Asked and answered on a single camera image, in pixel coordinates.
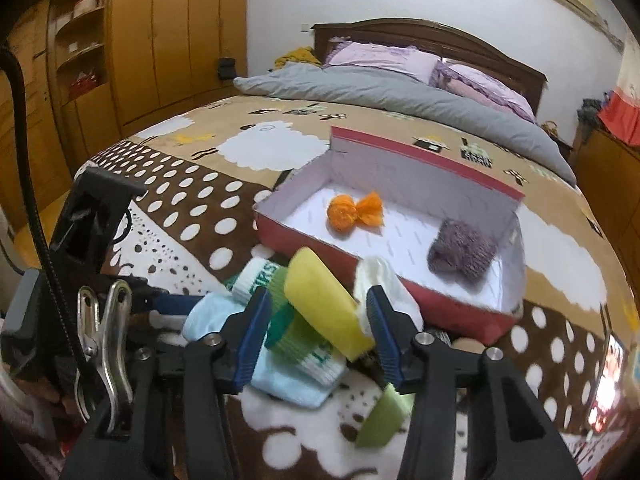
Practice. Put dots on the small black pouch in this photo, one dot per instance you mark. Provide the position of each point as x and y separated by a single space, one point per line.
227 68

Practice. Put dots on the beige makeup puff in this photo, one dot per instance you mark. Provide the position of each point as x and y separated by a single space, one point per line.
469 346

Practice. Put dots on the yellow cloth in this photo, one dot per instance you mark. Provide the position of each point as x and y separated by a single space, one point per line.
297 56

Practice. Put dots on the lilac pillow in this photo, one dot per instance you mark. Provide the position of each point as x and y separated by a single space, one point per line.
485 87
380 60

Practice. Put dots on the white knitted sock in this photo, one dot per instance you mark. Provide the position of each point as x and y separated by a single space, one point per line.
380 270

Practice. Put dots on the white round box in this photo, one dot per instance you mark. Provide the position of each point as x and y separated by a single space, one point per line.
88 6

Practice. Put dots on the long wooden cabinet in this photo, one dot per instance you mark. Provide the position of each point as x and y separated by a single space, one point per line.
605 175

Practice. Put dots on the small wicker basket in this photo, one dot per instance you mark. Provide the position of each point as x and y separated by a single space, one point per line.
550 126

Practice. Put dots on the red basket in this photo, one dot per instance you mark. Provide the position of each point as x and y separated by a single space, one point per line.
83 85

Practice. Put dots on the wooden wardrobe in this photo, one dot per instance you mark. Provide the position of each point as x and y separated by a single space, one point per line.
165 35

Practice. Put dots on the picture tablet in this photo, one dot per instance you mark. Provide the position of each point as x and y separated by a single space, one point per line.
607 385

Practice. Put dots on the yellow sponge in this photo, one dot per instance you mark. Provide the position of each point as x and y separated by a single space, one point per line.
320 295

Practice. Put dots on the grey duvet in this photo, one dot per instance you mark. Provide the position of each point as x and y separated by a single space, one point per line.
400 95

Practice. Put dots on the green and white sock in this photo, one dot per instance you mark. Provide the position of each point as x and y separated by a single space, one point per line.
310 345

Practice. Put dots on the purple knitted pouch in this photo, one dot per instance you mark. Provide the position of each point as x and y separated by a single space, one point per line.
462 250

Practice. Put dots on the light blue sock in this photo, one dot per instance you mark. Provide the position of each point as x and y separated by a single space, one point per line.
210 320

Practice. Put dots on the dark wooden headboard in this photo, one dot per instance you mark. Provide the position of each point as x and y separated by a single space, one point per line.
425 31

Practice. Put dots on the red and cream curtain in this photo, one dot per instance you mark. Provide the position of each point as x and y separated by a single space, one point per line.
622 110

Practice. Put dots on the dark green clothing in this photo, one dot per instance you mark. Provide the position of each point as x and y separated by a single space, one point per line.
592 112

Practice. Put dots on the green ribbon bow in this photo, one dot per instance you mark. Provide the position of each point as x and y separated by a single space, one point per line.
385 415

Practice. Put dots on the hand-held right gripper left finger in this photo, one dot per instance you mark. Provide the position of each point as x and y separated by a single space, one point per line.
252 345

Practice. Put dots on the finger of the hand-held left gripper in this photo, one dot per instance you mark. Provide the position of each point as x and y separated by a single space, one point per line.
175 305

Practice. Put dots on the red cardboard box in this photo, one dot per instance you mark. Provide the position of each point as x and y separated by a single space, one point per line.
450 310

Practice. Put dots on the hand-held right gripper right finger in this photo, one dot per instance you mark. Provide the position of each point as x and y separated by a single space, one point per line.
384 345

